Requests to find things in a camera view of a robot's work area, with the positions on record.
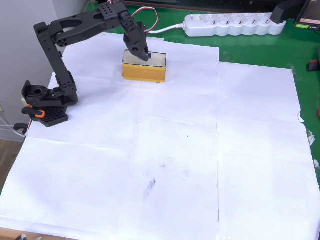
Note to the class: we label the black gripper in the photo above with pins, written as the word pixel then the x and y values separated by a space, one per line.
pixel 138 49

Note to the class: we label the small blue grey block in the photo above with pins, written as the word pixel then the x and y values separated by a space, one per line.
pixel 149 56

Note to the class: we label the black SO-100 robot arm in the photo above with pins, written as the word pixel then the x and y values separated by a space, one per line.
pixel 62 75

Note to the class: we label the yellow rectangular box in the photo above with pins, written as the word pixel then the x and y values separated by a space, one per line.
pixel 143 73

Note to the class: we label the white power strip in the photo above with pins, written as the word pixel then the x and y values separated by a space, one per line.
pixel 235 25

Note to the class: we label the white paper table covering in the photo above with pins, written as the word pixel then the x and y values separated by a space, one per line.
pixel 162 150

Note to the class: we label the green desk mat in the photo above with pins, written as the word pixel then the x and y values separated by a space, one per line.
pixel 250 47

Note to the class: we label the orange and black clamp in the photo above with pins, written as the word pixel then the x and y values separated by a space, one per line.
pixel 35 112

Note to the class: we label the black power adapter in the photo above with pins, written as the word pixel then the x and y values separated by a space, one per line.
pixel 287 10

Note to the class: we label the black box with green label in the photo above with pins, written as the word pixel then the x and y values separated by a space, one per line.
pixel 308 22

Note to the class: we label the red and black small device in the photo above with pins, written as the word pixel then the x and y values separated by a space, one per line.
pixel 313 65

